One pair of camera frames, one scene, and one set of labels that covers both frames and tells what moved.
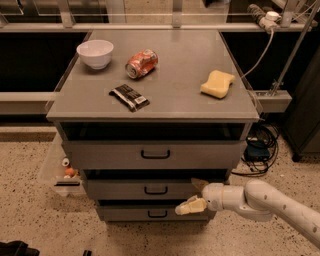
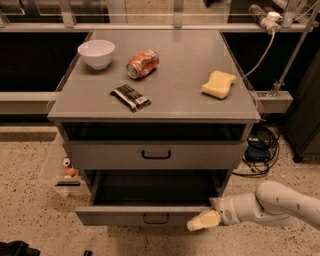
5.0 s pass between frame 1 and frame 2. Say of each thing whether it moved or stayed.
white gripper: moved
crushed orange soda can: stayed
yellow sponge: stayed
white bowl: stayed
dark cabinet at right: stayed
